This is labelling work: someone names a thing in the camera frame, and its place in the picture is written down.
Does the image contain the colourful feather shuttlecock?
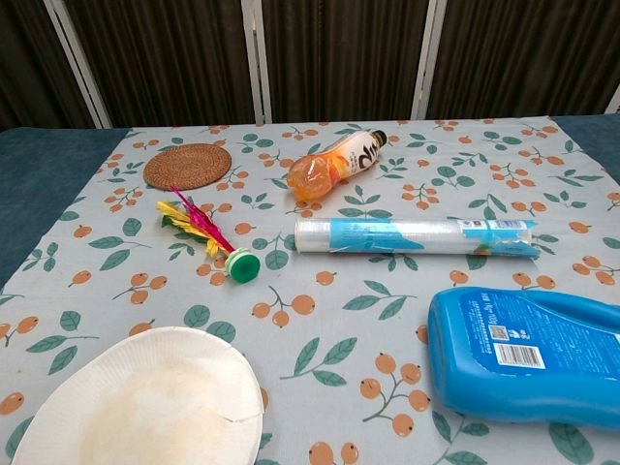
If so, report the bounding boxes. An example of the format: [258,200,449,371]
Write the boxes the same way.
[155,186,262,285]

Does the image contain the leaf and berry patterned tablecloth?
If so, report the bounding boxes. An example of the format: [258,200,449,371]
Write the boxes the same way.
[0,117,620,465]

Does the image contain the orange drink plastic bottle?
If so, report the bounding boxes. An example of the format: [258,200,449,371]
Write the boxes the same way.
[287,129,388,202]

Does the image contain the clear plastic wrap roll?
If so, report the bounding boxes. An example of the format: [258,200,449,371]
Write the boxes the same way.
[294,217,542,259]

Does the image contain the round woven rattan coaster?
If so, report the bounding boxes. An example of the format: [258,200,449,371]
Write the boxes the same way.
[142,142,233,192]

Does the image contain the dark folding screen white frames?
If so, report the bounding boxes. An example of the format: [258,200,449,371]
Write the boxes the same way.
[0,0,620,130]

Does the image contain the blue detergent pump bottle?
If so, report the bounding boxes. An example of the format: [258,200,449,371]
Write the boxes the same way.
[426,286,620,430]

